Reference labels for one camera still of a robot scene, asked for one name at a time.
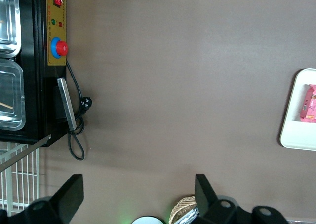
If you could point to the clear metal-rimmed container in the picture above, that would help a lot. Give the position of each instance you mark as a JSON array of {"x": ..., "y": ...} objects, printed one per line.
[
  {"x": 14, "y": 85},
  {"x": 12, "y": 23}
]

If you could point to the light wicker basket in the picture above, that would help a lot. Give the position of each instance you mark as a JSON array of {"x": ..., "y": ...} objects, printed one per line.
[{"x": 179, "y": 206}]

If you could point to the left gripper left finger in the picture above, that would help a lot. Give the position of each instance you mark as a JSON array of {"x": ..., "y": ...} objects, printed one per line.
[{"x": 66, "y": 196}]

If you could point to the pink snack pack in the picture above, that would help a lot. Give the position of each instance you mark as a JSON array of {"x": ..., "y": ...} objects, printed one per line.
[{"x": 309, "y": 103}]

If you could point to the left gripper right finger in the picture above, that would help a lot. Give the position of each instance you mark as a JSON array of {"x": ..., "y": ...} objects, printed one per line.
[{"x": 206, "y": 199}]

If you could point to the wooden stick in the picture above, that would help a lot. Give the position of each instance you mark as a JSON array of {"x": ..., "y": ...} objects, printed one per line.
[{"x": 7, "y": 106}]

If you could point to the black sealing machine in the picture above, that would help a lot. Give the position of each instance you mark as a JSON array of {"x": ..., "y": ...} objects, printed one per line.
[{"x": 32, "y": 85}]

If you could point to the beige plastic tray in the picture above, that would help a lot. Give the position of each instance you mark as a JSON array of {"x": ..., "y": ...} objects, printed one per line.
[{"x": 293, "y": 135}]

